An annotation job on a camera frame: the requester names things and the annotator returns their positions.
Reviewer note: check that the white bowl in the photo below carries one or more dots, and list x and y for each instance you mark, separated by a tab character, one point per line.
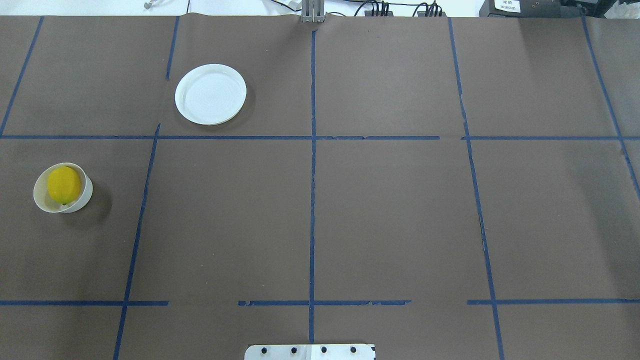
45	203

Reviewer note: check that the aluminium frame post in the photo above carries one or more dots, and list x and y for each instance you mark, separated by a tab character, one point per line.
313	11

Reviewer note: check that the black computer box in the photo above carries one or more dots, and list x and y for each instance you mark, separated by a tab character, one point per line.
528	9

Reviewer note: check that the yellow lemon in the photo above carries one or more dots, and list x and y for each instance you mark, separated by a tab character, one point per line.
64	185

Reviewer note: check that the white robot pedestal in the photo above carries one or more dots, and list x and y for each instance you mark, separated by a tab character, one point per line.
338	351

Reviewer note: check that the white plate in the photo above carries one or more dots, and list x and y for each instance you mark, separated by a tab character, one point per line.
210	94

